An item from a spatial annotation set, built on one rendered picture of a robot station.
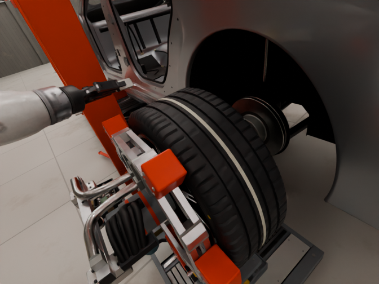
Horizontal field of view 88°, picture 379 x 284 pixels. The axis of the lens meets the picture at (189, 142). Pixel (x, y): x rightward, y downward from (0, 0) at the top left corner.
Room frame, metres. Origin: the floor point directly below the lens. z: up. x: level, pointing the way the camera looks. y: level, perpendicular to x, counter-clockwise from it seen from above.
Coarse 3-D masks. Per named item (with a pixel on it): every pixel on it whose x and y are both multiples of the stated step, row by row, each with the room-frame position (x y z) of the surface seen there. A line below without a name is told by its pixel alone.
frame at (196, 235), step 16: (128, 128) 0.59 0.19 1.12; (128, 144) 0.64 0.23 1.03; (144, 144) 0.47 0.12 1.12; (144, 160) 0.39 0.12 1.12; (176, 192) 0.33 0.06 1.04; (160, 224) 0.56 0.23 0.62; (176, 224) 0.28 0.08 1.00; (192, 224) 0.28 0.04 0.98; (176, 240) 0.46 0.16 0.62; (192, 240) 0.25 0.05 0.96; (208, 240) 0.27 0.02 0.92; (192, 256) 0.24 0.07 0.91
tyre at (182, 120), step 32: (192, 96) 0.57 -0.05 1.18; (160, 128) 0.45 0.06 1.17; (192, 128) 0.43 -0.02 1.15; (224, 128) 0.43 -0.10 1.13; (192, 160) 0.35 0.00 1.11; (224, 160) 0.36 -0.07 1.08; (256, 160) 0.36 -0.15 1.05; (192, 192) 0.34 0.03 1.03; (224, 192) 0.30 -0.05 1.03; (256, 192) 0.31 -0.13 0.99; (224, 224) 0.26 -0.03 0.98; (256, 224) 0.28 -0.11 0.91
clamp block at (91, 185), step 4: (92, 180) 0.59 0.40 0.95; (88, 184) 0.57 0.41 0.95; (92, 184) 0.57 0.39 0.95; (88, 188) 0.55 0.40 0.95; (92, 188) 0.55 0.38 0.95; (72, 192) 0.55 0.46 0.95; (72, 196) 0.53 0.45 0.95; (72, 200) 0.51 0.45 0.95; (76, 200) 0.52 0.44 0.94; (76, 204) 0.51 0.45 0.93
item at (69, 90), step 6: (66, 90) 0.53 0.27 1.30; (72, 90) 0.53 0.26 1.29; (78, 90) 0.54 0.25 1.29; (84, 90) 0.55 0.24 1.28; (72, 96) 0.52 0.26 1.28; (78, 96) 0.53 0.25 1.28; (84, 96) 0.54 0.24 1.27; (90, 96) 0.57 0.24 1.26; (72, 102) 0.51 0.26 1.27; (78, 102) 0.52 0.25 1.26; (84, 102) 0.53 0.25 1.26; (72, 108) 0.51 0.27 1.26; (78, 108) 0.52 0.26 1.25; (84, 108) 0.54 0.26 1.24; (72, 114) 0.53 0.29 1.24
